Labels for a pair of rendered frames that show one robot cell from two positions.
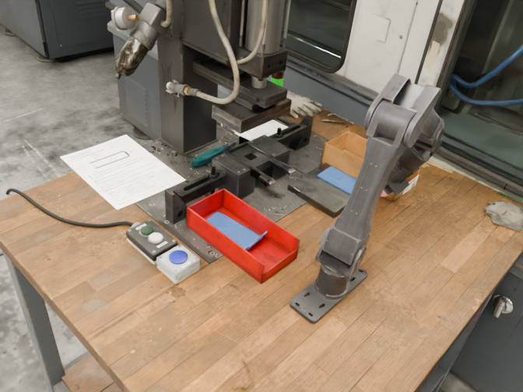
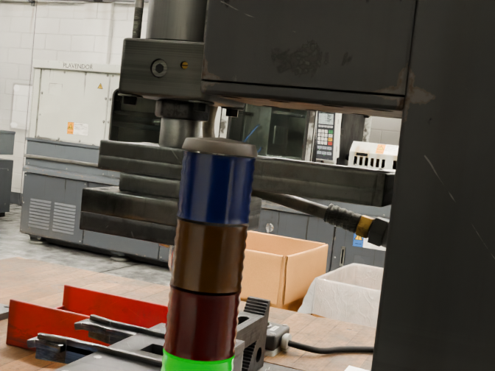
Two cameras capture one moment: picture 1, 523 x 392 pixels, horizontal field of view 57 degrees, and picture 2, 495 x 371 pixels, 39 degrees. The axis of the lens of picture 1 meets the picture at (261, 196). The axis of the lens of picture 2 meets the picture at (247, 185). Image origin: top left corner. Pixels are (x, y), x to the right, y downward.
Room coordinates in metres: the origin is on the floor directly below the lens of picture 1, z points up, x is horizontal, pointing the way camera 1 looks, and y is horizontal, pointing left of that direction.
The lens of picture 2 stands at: (1.73, -0.11, 1.20)
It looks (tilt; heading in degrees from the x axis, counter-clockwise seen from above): 4 degrees down; 161
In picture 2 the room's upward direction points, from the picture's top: 6 degrees clockwise
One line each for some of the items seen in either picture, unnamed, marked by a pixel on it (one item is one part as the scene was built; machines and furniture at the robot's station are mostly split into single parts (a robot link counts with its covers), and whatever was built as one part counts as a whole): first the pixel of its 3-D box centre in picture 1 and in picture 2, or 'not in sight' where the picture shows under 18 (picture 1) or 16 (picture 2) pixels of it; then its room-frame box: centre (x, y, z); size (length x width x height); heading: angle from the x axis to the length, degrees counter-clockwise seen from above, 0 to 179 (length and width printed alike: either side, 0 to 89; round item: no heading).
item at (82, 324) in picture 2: (261, 176); (109, 329); (1.00, 0.00, 0.98); 0.07 x 0.02 x 0.01; 50
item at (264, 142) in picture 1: (252, 155); (157, 360); (1.10, 0.04, 0.98); 0.20 x 0.10 x 0.01; 140
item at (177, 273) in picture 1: (178, 267); not in sight; (0.73, 0.16, 0.90); 0.07 x 0.07 x 0.06; 50
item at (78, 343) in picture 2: (263, 155); (127, 365); (1.10, 0.01, 0.98); 0.13 x 0.01 x 0.03; 50
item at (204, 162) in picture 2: not in sight; (216, 186); (1.38, -0.01, 1.17); 0.04 x 0.04 x 0.03
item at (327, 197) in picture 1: (329, 188); not in sight; (1.08, -0.18, 0.91); 0.17 x 0.16 x 0.02; 140
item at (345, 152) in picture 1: (370, 165); not in sight; (1.19, -0.30, 0.93); 0.25 x 0.13 x 0.08; 50
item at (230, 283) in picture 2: not in sight; (209, 252); (1.38, -0.01, 1.14); 0.04 x 0.04 x 0.03
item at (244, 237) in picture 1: (232, 228); not in sight; (0.86, 0.06, 0.92); 0.15 x 0.07 x 0.03; 57
